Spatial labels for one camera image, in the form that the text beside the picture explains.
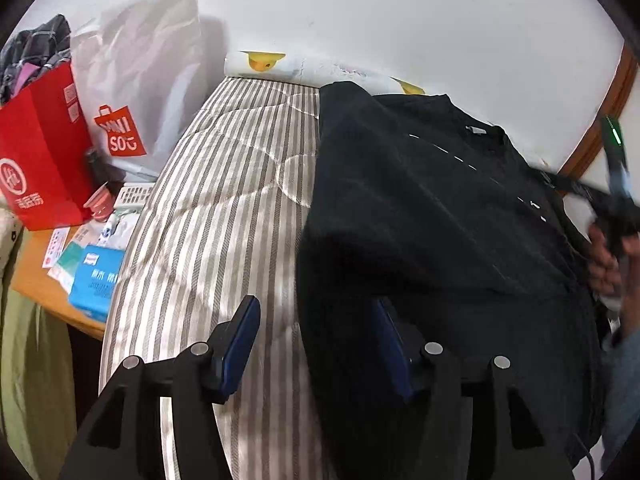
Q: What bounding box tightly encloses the teal and white box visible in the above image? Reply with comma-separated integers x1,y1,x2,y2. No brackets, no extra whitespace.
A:
49,240,93,295

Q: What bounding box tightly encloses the black cable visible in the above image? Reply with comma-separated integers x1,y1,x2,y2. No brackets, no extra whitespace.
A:
570,431,597,480

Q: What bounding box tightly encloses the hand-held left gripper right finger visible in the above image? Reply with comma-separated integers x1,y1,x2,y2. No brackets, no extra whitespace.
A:
372,297,576,480

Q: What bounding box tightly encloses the green cloth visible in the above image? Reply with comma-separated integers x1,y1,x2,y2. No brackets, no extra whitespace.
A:
0,230,77,480

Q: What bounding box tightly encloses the white polka dot cloth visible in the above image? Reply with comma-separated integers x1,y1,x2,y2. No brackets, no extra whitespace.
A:
0,207,24,273

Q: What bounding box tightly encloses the black t-shirt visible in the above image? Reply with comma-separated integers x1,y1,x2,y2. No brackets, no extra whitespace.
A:
296,80,608,480

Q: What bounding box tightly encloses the dark bottle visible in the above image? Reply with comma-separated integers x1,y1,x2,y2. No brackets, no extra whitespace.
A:
84,147,114,187

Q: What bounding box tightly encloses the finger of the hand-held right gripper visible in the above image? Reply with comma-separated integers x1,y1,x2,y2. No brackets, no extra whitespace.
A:
541,169,612,207

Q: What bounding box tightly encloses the blue tissue packet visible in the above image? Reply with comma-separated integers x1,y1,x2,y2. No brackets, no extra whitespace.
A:
67,244,126,324

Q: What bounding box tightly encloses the white plastic packet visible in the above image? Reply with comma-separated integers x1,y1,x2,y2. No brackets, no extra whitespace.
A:
94,210,139,252

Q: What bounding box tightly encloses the white remote control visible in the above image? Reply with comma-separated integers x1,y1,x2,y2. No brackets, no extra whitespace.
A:
114,183,156,211

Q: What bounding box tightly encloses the pink plastic item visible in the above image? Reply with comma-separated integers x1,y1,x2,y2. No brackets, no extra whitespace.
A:
82,185,119,222

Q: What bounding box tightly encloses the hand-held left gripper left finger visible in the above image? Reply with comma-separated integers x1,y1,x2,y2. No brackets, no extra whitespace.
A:
59,296,262,480

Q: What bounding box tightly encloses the wooden side table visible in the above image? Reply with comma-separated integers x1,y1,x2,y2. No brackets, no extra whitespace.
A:
11,225,108,342

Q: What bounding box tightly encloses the white and red card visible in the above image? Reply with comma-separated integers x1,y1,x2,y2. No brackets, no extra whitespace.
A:
42,227,72,267

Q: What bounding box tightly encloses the person's right hand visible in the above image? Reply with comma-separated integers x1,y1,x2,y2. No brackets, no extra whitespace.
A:
586,222,627,307

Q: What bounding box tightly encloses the brown wooden door frame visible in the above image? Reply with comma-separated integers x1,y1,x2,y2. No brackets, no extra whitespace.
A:
557,42,640,181

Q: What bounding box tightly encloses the plaid clothes pile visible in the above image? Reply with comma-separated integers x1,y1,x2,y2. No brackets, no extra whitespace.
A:
0,14,72,106

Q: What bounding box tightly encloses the red paper bag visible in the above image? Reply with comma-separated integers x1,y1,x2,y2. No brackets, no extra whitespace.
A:
0,60,101,232

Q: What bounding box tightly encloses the white shopping bag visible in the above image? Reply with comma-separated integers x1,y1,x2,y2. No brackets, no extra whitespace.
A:
70,0,207,173

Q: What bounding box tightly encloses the duck print rolled blanket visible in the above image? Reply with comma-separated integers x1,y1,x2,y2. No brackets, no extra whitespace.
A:
223,51,427,96

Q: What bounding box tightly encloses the striped bed mattress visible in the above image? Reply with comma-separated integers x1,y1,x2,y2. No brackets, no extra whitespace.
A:
99,76,341,480

